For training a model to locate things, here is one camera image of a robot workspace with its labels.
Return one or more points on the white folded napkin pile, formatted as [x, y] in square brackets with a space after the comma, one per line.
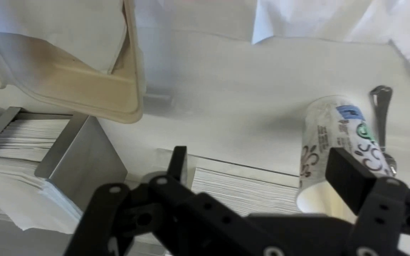
[11, 179]

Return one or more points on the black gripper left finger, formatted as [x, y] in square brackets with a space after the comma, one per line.
[167, 217]

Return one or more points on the patterned paper cup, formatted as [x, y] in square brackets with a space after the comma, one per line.
[328, 128]

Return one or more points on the metal spoon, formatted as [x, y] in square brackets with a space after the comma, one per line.
[381, 101]

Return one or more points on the small folded white napkin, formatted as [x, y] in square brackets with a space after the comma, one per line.
[306, 15]

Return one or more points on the white napkin stack dispenser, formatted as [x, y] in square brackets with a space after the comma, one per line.
[243, 185]

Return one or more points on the beige plastic tray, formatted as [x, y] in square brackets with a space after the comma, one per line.
[86, 89]

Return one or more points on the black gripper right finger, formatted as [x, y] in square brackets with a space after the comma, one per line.
[385, 217]

